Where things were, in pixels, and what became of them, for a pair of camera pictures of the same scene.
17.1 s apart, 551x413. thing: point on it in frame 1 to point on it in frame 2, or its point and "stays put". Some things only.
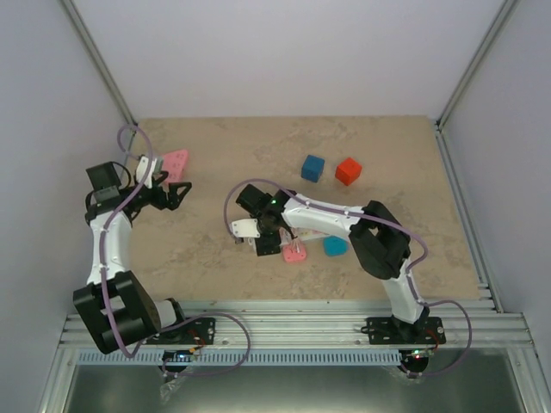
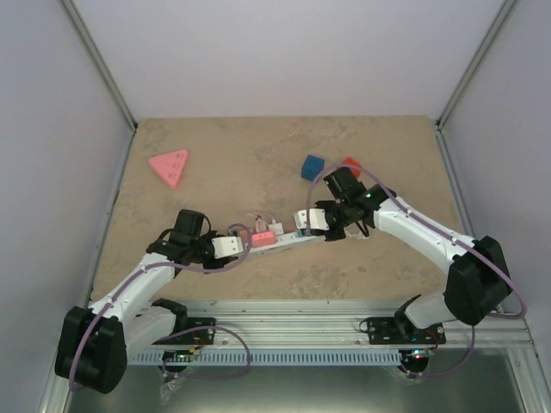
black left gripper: (172, 203) to (219, 264)
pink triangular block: (175, 163) stays put
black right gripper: (263, 249) to (337, 235)
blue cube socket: (312, 169) stays put
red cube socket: (348, 170) stays put
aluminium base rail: (470, 323) stays put
